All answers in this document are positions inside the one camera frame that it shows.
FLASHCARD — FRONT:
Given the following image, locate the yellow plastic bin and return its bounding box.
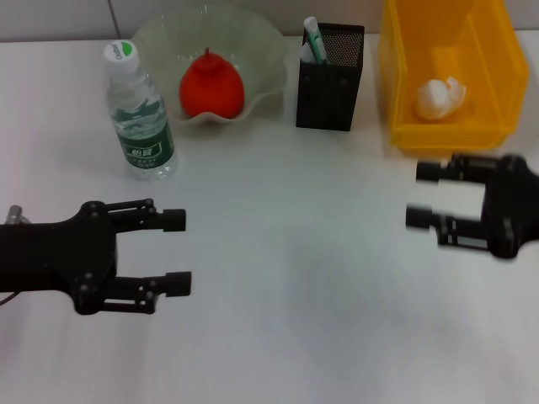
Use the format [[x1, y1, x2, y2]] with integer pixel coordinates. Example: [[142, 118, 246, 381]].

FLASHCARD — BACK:
[[376, 0, 531, 153]]

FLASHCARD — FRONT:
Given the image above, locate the white paper ball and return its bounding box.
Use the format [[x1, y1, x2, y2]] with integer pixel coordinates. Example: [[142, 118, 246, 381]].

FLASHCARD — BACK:
[[414, 75, 468, 122]]

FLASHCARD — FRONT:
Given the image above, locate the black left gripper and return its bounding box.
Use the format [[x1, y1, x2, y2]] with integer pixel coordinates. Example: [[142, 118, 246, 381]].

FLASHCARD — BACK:
[[0, 199, 193, 316]]

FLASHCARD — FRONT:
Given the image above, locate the translucent wavy fruit plate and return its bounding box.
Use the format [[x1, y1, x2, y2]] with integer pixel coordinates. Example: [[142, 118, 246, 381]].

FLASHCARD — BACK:
[[128, 3, 290, 127]]

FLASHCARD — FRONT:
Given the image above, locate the green utility knife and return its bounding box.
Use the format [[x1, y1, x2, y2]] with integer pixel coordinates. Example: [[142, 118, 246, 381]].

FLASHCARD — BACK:
[[303, 16, 334, 66]]

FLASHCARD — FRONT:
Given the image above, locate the green label water bottle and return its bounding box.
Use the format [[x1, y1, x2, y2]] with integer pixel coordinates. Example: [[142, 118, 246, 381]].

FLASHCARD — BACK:
[[104, 40, 178, 182]]

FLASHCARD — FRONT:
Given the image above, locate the red orange fruit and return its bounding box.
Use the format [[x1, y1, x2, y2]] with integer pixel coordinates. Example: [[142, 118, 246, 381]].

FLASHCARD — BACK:
[[179, 46, 246, 119]]

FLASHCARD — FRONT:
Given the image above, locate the black mesh pen holder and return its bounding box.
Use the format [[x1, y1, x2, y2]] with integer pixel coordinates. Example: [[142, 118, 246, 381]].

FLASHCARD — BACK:
[[296, 21, 366, 132]]

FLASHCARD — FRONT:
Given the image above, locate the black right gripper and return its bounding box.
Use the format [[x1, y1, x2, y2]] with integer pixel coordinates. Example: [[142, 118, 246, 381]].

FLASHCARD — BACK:
[[405, 153, 539, 260]]

